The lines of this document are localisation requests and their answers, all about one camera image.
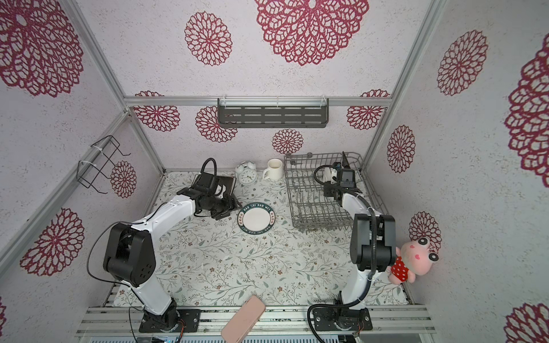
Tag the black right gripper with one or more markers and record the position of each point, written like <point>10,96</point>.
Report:
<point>346,176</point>

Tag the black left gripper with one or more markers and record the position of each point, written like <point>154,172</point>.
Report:
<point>231,204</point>

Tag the white round plate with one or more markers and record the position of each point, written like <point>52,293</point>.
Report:
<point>256,218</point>
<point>330,175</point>

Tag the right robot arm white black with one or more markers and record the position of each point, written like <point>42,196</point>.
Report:
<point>372,245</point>

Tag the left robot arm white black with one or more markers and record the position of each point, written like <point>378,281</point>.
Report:
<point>130,255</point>

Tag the black square plate glossy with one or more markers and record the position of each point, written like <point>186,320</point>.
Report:
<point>345,163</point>

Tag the white twin bell alarm clock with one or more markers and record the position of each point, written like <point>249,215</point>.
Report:
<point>246,173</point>

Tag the white ceramic mug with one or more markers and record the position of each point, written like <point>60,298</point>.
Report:
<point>274,171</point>

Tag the pink pig plush toy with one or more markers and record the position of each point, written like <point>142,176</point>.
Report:
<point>414,258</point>

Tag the pink phone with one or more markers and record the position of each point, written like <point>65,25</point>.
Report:
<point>240,325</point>

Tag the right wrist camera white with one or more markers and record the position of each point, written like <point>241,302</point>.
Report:
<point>339,167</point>

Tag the grey wire dish rack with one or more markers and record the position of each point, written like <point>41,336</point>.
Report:
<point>309,207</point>

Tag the grey wall shelf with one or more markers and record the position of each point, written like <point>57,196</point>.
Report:
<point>273,114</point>

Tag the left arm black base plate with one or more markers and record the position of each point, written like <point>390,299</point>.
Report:
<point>173,321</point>

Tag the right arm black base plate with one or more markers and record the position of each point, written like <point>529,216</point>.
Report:
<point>326,319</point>

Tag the black wire wall holder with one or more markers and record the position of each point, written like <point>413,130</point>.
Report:
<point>91,168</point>

